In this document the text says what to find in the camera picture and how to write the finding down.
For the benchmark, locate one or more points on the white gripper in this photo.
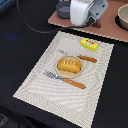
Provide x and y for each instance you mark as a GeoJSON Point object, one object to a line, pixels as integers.
{"type": "Point", "coordinates": [86, 11]}

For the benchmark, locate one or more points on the grey pan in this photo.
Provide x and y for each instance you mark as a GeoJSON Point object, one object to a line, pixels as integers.
{"type": "Point", "coordinates": [63, 9]}

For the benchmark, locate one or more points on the yellow butter box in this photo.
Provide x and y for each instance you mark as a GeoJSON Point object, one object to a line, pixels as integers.
{"type": "Point", "coordinates": [89, 44]}

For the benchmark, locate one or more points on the orange bread loaf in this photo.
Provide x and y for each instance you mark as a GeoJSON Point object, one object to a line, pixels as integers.
{"type": "Point", "coordinates": [69, 65]}

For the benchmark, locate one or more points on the pink stove board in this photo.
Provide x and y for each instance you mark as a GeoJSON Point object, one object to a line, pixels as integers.
{"type": "Point", "coordinates": [109, 28]}

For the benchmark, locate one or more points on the beige bowl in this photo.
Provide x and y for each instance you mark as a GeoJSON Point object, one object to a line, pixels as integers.
{"type": "Point", "coordinates": [123, 16]}

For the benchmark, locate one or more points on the beige woven placemat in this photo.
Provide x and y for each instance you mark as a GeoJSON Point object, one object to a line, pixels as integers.
{"type": "Point", "coordinates": [57, 97]}

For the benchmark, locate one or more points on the knife with wooden handle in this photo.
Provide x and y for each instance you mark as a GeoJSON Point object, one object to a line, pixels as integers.
{"type": "Point", "coordinates": [79, 56]}

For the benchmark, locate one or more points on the fork with wooden handle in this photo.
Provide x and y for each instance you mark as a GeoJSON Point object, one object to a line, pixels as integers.
{"type": "Point", "coordinates": [66, 80]}

